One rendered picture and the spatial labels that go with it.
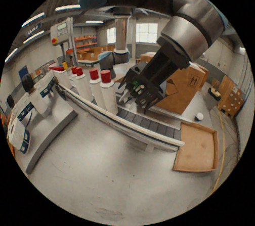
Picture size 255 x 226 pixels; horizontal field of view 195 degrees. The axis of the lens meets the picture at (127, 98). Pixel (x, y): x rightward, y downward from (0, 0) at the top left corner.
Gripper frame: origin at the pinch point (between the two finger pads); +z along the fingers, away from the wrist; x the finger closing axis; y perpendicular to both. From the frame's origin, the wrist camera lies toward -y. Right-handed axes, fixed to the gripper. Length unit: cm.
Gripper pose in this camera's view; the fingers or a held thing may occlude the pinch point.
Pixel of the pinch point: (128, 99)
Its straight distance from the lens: 25.5
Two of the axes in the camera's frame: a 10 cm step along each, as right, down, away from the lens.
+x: 7.6, 6.5, 0.2
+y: -4.7, 5.8, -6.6
